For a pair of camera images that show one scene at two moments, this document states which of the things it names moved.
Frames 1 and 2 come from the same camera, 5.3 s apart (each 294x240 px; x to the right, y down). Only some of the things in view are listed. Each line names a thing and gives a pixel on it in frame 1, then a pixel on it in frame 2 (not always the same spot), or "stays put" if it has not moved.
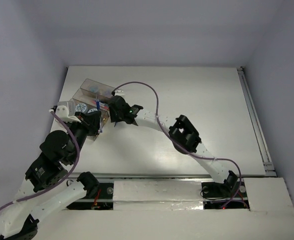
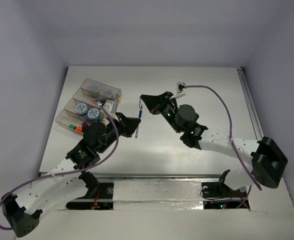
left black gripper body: [91, 121] to [123, 123]
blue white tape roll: [81, 107] stays put
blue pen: [98, 105] to [140, 113]
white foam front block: [157, 195] stays put
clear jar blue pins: [93, 89] stays put
